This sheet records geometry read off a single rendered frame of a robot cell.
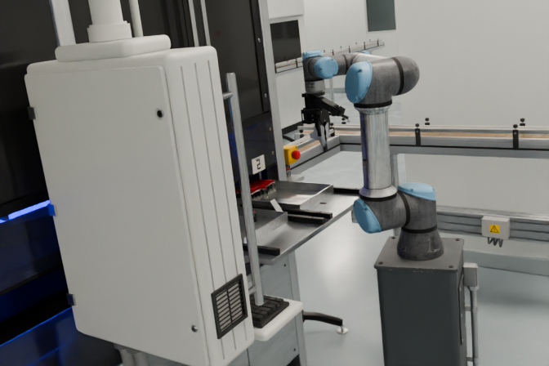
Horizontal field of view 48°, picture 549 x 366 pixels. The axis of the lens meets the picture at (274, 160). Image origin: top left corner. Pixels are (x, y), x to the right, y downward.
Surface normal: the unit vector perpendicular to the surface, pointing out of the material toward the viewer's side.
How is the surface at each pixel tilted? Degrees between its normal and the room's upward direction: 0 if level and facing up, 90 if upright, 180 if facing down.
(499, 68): 90
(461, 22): 90
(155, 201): 90
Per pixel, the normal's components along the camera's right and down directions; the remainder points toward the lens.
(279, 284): 0.83, 0.04
